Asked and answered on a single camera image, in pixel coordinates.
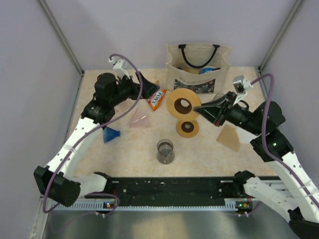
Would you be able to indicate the orange Fox's candy bag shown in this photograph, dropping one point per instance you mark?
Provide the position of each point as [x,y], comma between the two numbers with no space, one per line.
[156,99]

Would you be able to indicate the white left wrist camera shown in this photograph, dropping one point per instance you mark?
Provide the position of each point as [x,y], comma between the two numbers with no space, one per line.
[120,67]

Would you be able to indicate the brown paper coffee filter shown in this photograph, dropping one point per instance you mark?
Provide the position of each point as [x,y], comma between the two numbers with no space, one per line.
[229,138]

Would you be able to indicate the beige floral tote bag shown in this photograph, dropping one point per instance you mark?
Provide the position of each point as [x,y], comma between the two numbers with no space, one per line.
[200,67]

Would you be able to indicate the grey ribbed glass mug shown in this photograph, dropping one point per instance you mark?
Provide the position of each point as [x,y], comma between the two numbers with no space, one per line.
[218,96]

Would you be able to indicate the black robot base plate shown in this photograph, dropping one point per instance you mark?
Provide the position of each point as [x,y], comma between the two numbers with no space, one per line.
[172,191]

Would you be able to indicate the blue ribbed dripper cone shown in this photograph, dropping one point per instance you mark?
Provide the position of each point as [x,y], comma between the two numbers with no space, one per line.
[109,134]

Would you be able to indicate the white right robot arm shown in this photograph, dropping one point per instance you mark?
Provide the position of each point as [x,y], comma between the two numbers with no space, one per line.
[301,209]

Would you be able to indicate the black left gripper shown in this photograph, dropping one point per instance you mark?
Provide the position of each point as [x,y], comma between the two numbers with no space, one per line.
[148,88]

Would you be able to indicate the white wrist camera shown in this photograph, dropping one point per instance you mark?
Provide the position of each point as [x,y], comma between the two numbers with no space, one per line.
[120,67]
[242,87]

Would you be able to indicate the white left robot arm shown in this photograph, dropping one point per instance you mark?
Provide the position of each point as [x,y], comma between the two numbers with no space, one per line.
[56,180]

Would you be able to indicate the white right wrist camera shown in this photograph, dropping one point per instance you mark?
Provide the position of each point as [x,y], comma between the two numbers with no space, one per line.
[242,87]

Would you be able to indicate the pink glass dripper cone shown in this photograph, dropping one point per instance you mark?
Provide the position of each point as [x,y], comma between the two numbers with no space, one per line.
[139,119]

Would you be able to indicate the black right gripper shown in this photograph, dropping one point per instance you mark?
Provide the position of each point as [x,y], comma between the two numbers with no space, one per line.
[212,110]

